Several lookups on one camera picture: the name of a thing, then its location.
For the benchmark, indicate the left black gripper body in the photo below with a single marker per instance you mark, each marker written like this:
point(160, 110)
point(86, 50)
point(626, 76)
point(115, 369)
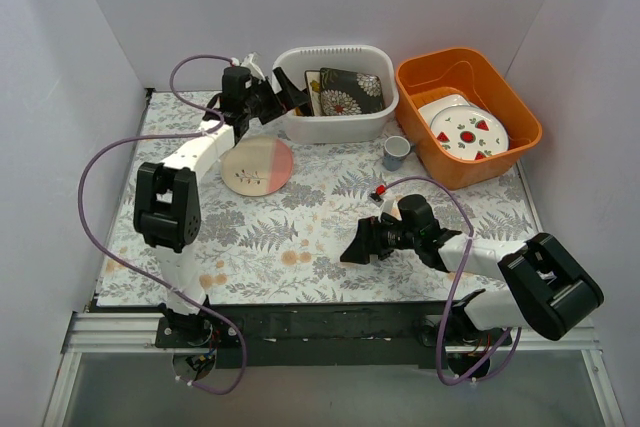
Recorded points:
point(273, 101)

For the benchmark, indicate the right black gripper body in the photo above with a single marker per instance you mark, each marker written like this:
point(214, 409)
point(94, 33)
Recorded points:
point(373, 238)

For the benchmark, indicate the square dark rimmed plate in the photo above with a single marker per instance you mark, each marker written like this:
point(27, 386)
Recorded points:
point(312, 79)

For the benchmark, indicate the black floral square plate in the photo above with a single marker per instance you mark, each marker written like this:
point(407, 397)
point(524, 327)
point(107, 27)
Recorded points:
point(348, 93)

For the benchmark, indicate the pink round plate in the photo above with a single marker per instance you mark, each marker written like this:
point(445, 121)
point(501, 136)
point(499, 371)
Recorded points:
point(257, 166)

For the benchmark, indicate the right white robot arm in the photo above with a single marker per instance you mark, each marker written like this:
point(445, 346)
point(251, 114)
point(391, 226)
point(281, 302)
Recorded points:
point(547, 290)

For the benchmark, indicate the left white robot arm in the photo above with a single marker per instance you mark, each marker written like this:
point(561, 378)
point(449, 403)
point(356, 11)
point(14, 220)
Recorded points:
point(167, 210)

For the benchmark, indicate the white plastic bin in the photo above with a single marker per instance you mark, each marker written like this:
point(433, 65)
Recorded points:
point(339, 129)

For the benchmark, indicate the white plate in orange bin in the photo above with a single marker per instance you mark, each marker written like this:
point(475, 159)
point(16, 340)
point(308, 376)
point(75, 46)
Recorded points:
point(431, 109)

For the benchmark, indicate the orange plastic bin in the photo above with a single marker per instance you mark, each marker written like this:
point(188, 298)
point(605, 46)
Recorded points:
point(466, 72)

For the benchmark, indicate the small grey white cup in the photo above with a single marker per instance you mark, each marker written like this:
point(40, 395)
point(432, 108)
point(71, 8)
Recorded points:
point(395, 150)

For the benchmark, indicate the floral patterned table mat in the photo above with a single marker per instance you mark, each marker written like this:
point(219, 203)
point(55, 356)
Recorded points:
point(285, 247)

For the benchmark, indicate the watermelon pattern round plate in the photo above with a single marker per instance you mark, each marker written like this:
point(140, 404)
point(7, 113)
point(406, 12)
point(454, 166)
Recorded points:
point(469, 133)

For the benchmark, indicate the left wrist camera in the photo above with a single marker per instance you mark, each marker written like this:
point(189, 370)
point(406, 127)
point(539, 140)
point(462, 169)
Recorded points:
point(251, 62)

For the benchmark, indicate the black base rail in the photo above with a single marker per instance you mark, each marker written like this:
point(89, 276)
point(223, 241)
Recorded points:
point(269, 334)

